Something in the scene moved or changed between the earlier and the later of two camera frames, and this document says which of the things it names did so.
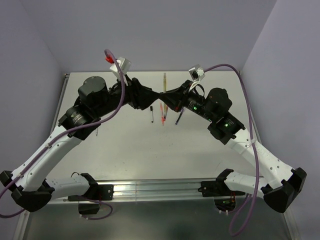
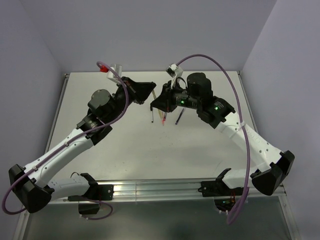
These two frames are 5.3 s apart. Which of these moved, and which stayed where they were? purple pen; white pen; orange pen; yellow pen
Moved: yellow pen
Stayed: purple pen; white pen; orange pen
